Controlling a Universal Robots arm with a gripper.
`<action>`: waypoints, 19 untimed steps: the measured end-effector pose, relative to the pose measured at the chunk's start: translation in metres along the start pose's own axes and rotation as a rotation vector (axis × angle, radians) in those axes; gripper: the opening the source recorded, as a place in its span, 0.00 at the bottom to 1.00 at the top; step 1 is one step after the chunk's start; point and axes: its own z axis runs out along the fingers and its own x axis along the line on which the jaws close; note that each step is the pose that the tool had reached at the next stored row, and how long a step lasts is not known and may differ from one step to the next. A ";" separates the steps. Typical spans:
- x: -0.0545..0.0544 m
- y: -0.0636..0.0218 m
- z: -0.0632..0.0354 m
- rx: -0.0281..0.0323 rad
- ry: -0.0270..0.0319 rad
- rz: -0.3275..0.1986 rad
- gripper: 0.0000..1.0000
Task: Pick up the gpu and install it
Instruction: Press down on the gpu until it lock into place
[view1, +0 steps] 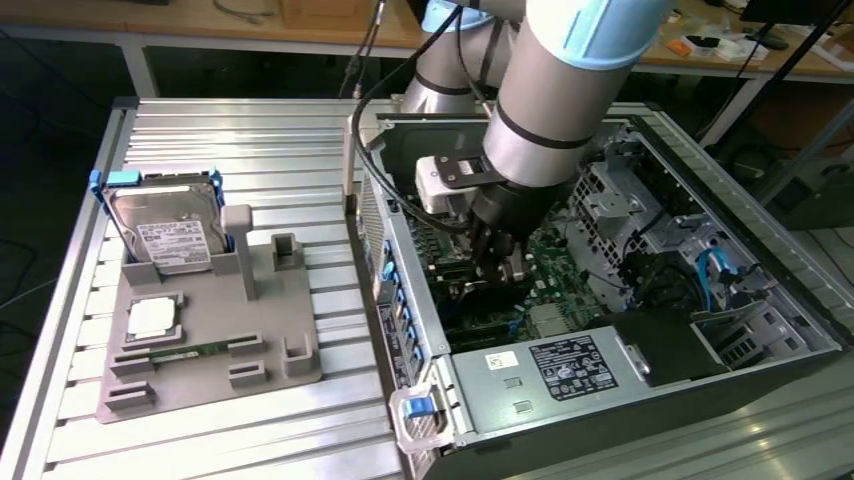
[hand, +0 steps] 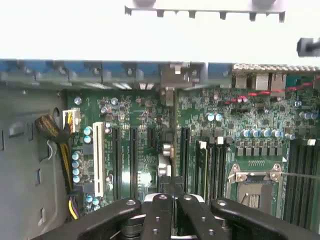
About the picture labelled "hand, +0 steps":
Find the dark grey bracket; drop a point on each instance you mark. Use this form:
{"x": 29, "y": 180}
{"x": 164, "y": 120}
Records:
{"x": 307, "y": 47}

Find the open PC case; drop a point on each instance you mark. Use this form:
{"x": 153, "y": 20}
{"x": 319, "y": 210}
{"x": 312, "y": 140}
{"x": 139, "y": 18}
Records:
{"x": 25, "y": 150}

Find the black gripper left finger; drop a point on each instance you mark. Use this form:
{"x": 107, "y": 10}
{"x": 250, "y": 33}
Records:
{"x": 160, "y": 217}

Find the white expansion slot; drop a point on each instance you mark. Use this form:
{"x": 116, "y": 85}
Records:
{"x": 99, "y": 155}

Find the grey parts rack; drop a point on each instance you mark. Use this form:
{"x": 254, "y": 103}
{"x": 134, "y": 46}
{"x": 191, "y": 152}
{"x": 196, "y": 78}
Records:
{"x": 200, "y": 7}

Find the white power connector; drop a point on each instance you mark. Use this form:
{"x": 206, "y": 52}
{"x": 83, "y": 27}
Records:
{"x": 76, "y": 120}

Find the blue card retainer strip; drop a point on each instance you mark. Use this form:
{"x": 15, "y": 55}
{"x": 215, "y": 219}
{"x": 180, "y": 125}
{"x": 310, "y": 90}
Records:
{"x": 75, "y": 68}

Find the CPU socket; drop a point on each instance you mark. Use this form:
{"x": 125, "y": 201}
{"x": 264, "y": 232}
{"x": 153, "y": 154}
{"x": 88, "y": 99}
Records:
{"x": 252, "y": 197}

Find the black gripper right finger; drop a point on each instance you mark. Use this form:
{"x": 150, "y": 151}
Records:
{"x": 197, "y": 217}

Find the silver rear port block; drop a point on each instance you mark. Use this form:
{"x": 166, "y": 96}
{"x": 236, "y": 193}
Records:
{"x": 278, "y": 82}
{"x": 262, "y": 82}
{"x": 240, "y": 80}

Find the short black expansion slot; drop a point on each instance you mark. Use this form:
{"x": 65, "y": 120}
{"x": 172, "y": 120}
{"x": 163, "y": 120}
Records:
{"x": 151, "y": 137}

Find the thin locking lever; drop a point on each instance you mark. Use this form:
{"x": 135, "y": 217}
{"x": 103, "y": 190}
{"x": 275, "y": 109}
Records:
{"x": 300, "y": 175}

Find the black RAM slot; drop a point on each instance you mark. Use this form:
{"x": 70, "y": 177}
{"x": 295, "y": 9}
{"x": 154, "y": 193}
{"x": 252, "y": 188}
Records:
{"x": 213, "y": 172}
{"x": 220, "y": 170}

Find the black RAM stick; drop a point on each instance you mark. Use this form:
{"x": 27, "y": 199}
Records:
{"x": 203, "y": 170}

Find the green motherboard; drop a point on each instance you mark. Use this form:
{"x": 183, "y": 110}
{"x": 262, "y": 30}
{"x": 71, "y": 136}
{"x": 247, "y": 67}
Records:
{"x": 225, "y": 110}

